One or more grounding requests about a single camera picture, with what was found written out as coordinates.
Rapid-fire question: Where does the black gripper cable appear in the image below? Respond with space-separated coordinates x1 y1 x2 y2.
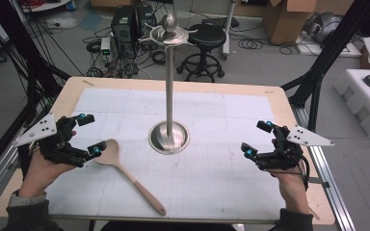
297 153 311 191

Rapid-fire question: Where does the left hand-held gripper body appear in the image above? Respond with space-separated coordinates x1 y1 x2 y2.
13 113 91 168

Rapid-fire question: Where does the white round table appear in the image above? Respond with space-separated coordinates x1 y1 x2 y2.
20 0 74 13

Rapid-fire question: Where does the black computer tower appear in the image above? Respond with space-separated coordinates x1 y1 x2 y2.
136 4 158 37
110 5 139 47

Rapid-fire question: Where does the white foam block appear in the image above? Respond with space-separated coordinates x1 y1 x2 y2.
332 68 370 139

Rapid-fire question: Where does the metal utensil hanging rack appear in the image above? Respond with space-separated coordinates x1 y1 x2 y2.
138 13 199 156

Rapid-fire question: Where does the small white electronic box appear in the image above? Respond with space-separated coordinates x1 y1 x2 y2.
100 37 112 56

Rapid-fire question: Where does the person's left hand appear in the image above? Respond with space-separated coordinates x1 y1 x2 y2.
18 147 77 198

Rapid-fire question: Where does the black round stool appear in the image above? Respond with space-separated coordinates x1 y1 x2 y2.
176 23 227 83

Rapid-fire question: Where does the wooden spoon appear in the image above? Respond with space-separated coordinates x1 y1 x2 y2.
94 138 168 217

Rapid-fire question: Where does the person's dark lap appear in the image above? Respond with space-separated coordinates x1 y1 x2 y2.
99 220 236 231

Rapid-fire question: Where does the grey rounded device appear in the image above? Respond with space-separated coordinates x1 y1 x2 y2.
304 12 343 44

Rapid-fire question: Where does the white rolling pole stand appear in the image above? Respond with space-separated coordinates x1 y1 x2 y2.
221 0 239 61

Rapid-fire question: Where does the aluminium rail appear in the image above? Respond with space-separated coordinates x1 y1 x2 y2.
0 128 25 211
290 105 357 231

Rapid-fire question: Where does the black metal frame stand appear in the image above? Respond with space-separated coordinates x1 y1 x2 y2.
0 0 73 182
281 0 370 133

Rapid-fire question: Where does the white grid mat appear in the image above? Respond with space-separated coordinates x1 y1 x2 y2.
46 87 287 222

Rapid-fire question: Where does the white flat board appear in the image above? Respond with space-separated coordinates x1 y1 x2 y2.
294 32 363 60

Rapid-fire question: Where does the person's right hand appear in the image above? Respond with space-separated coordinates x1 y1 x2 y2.
269 167 312 215

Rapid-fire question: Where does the cardboard box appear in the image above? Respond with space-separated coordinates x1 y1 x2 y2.
262 0 319 46

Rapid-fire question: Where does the black cable coil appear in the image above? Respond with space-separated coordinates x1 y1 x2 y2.
86 39 102 54
149 49 169 65
237 36 265 51

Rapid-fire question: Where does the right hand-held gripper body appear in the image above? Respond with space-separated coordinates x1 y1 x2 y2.
254 124 335 171

